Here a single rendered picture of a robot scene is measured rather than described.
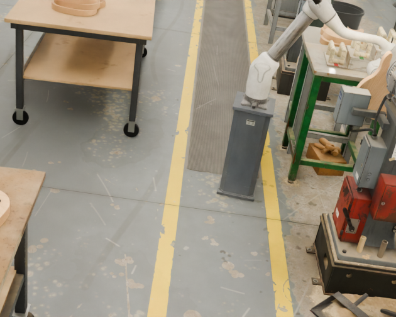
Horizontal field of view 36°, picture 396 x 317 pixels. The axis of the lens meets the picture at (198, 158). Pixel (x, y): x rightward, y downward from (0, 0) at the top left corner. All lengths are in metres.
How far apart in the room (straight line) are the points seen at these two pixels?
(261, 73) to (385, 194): 1.19
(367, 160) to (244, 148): 1.05
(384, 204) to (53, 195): 2.13
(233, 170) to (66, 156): 1.26
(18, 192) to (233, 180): 2.06
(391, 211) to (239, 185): 1.27
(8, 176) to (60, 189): 1.56
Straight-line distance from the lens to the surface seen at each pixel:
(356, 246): 3.68
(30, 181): 2.67
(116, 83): 4.82
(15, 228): 2.41
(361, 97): 3.54
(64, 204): 4.09
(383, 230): 3.70
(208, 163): 4.72
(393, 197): 3.43
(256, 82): 4.03
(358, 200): 3.52
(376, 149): 3.42
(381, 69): 3.74
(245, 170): 4.26
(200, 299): 3.49
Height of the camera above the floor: 2.35
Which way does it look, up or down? 30 degrees down
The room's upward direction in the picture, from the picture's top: 9 degrees clockwise
